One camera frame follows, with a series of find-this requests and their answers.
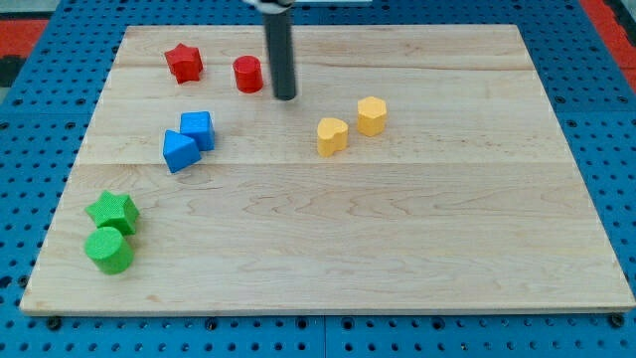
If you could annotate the blue triangular prism block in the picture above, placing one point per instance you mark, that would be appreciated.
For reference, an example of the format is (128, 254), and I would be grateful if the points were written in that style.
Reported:
(179, 151)

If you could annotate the green cylinder block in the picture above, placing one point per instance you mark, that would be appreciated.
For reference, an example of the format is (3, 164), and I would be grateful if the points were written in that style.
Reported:
(108, 250)

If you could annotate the green star block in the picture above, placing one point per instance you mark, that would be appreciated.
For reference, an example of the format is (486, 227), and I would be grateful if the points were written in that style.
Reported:
(114, 210)

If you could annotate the red cylinder block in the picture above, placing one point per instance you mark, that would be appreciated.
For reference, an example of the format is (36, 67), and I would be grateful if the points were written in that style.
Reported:
(248, 74)

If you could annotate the blue cube block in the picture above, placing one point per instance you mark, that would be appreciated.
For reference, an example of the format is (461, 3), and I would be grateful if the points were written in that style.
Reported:
(198, 125)

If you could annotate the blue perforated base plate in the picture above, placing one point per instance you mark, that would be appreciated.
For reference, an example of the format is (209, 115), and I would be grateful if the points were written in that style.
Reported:
(47, 111)

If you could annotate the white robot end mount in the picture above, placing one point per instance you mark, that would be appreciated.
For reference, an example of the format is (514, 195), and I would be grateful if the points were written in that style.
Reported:
(270, 6)

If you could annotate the red star block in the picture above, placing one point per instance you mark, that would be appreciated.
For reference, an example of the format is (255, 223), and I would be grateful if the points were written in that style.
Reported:
(184, 63)

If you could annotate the light wooden board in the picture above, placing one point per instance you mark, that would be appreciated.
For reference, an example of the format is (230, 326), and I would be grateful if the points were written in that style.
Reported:
(469, 202)

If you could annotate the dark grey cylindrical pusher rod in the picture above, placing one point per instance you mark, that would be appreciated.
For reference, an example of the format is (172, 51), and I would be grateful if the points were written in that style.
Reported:
(279, 43)

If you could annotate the yellow heart block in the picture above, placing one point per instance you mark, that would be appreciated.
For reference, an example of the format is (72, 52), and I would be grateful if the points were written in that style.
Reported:
(332, 136)

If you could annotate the yellow hexagon block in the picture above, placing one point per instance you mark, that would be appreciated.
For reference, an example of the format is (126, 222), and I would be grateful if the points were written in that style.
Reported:
(372, 115)

